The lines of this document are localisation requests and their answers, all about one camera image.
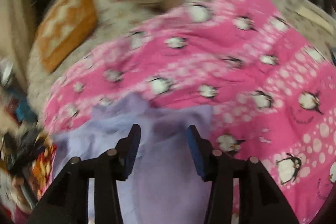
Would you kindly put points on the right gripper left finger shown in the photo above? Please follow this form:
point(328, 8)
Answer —
point(66, 199)

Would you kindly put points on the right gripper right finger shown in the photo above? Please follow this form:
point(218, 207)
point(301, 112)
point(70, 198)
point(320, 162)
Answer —
point(260, 199)

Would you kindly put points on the lilac fleece-lined jacket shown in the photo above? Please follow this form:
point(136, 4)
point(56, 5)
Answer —
point(164, 186)

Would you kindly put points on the yellow red cartoon blanket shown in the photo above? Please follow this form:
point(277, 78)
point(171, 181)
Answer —
point(42, 166)

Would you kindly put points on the pink penguin quilt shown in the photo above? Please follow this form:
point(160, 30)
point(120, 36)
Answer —
point(272, 92)

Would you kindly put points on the orange checkered cushion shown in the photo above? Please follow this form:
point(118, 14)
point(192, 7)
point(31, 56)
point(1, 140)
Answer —
point(66, 25)

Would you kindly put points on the beige curtain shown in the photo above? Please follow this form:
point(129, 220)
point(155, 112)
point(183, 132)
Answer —
point(18, 26)

